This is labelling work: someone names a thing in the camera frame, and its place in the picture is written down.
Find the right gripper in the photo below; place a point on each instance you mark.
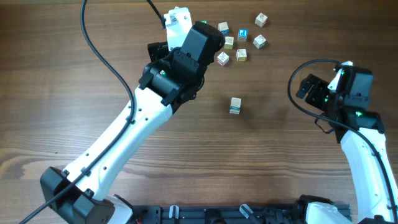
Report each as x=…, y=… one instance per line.
x=306, y=84

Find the white block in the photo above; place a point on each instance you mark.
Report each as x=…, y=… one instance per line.
x=235, y=106

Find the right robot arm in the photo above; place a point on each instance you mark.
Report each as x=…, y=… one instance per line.
x=361, y=134

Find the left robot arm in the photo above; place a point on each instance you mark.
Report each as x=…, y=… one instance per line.
x=79, y=192

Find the blue sided picture block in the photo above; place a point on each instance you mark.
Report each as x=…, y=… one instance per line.
x=223, y=28

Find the red blue tilted block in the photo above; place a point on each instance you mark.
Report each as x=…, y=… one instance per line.
x=223, y=58

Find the yellow green picture block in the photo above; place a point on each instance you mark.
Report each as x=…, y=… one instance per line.
x=229, y=42

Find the yellow sided picture block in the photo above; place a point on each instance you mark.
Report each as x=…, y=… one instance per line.
x=241, y=55

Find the blue P block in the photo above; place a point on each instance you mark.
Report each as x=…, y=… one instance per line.
x=242, y=35

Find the green sided picture block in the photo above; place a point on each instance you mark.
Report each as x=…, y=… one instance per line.
x=259, y=41

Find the far right picture block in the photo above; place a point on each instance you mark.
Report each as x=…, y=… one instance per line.
x=261, y=20

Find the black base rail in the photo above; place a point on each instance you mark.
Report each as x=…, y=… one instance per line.
x=151, y=214

